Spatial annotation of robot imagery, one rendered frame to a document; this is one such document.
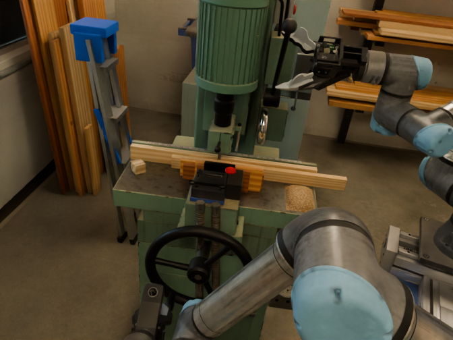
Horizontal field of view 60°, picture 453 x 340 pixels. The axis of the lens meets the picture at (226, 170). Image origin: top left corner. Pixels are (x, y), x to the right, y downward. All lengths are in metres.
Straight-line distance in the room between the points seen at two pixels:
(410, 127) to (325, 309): 0.58
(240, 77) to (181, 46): 2.53
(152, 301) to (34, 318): 1.20
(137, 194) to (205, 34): 0.48
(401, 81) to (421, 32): 2.03
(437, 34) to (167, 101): 2.22
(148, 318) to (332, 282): 0.53
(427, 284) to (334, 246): 0.84
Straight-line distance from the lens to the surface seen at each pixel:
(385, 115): 1.03
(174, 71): 3.64
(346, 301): 0.50
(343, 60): 0.99
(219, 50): 1.03
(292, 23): 0.95
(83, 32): 1.87
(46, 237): 2.46
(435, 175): 1.34
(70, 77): 2.40
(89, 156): 2.56
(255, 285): 0.72
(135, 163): 1.25
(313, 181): 1.27
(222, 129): 1.16
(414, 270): 1.38
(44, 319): 2.07
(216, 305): 0.79
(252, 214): 1.15
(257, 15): 1.03
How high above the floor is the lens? 1.58
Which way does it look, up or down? 32 degrees down
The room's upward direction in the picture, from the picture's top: 6 degrees clockwise
